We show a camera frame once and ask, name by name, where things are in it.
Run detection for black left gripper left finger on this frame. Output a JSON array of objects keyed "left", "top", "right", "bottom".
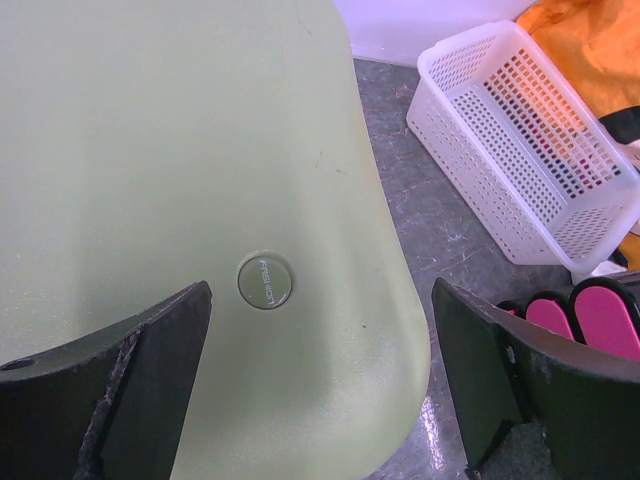
[{"left": 1, "top": 281, "right": 212, "bottom": 479}]

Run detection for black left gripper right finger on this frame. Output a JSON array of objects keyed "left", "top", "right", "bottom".
[{"left": 432, "top": 278, "right": 639, "bottom": 479}]

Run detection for white perforated plastic basket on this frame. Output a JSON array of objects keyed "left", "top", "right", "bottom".
[{"left": 407, "top": 21, "right": 639, "bottom": 274}]

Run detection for green hard-shell suitcase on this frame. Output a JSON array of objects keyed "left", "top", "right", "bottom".
[{"left": 1, "top": 1, "right": 430, "bottom": 479}]

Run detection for black box with pink ends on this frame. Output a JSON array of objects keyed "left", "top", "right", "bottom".
[{"left": 497, "top": 271, "right": 639, "bottom": 360}]

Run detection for orange cartoon mouse cloth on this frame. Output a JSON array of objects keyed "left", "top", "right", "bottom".
[{"left": 514, "top": 0, "right": 640, "bottom": 166}]

